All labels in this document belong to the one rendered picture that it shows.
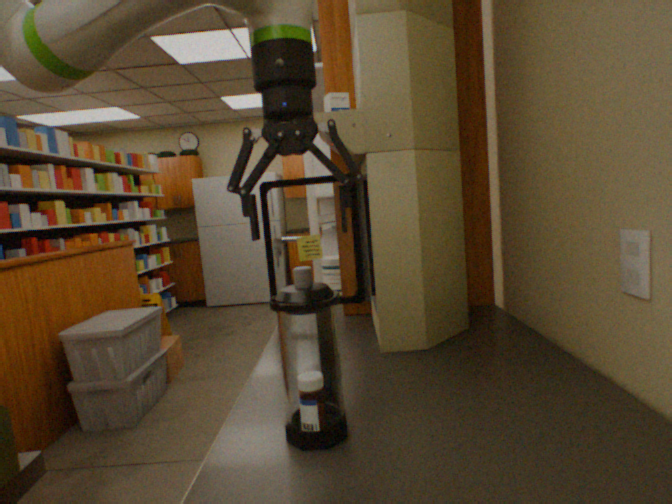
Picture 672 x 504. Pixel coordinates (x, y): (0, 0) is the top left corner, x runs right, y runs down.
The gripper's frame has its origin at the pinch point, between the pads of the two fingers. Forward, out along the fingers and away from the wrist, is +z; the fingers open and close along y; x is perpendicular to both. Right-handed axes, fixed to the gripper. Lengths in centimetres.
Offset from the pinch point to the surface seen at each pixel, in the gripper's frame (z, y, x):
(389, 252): 9.1, -16.8, -34.2
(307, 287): 8.9, -0.4, 1.4
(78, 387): 95, 165, -187
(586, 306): 23, -56, -24
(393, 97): -25.6, -20.4, -34.2
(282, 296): 9.6, 3.3, 3.1
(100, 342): 68, 148, -189
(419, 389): 33.1, -18.3, -13.0
